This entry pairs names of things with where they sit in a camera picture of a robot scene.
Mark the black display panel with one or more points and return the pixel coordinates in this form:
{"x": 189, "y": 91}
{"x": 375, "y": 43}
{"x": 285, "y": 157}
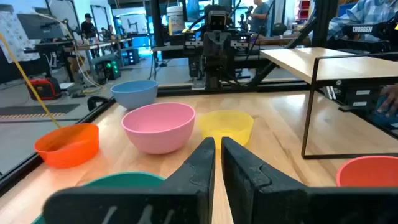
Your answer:
{"x": 40, "y": 26}

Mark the orange translucent bowl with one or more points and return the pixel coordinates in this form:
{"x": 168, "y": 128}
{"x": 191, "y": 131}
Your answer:
{"x": 68, "y": 146}

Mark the white patterned board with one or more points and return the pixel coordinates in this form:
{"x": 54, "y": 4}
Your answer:
{"x": 15, "y": 37}

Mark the coral red bowl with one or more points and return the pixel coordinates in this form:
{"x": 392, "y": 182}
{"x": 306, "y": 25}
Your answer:
{"x": 367, "y": 171}

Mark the wooden workbench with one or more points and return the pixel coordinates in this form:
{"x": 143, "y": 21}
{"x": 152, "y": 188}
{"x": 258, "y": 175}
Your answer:
{"x": 93, "y": 46}

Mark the teal bowl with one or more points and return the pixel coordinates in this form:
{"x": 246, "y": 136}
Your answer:
{"x": 124, "y": 180}

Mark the black divider frame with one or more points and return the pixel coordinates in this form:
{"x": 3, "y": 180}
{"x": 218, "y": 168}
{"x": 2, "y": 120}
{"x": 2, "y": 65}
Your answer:
{"x": 311, "y": 62}

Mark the light blue bowl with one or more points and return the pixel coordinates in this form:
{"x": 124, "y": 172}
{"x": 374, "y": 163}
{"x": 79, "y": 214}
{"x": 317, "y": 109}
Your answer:
{"x": 133, "y": 93}

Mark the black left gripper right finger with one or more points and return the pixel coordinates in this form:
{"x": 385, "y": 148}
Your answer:
{"x": 264, "y": 202}

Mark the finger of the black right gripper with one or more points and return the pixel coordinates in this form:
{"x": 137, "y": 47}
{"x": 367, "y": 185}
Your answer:
{"x": 224, "y": 46}
{"x": 211, "y": 46}

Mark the yellow translucent bowl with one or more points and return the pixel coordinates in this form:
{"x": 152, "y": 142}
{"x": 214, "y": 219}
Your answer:
{"x": 227, "y": 124}

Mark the pink bowl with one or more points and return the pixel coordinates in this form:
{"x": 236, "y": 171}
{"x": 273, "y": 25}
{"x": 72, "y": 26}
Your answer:
{"x": 158, "y": 130}

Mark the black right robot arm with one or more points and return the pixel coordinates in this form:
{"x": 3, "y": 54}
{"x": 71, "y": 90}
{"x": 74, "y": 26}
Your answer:
{"x": 217, "y": 77}

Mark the person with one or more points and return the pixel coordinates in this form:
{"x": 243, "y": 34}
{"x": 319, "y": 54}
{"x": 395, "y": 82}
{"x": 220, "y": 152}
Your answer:
{"x": 88, "y": 28}
{"x": 357, "y": 14}
{"x": 259, "y": 15}

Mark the white bucket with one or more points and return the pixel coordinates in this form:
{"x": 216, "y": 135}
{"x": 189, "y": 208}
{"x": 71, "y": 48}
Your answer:
{"x": 175, "y": 18}

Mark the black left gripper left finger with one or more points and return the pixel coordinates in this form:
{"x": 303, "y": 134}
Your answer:
{"x": 186, "y": 199}

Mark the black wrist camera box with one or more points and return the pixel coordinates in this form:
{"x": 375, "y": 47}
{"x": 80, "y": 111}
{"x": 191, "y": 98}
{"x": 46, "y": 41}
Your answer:
{"x": 217, "y": 20}

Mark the person's hand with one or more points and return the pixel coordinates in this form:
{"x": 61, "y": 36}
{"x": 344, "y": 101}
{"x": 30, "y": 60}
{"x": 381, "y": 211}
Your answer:
{"x": 390, "y": 99}

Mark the red equipment case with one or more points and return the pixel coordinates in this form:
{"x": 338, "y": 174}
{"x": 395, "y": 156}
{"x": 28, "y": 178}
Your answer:
{"x": 43, "y": 88}

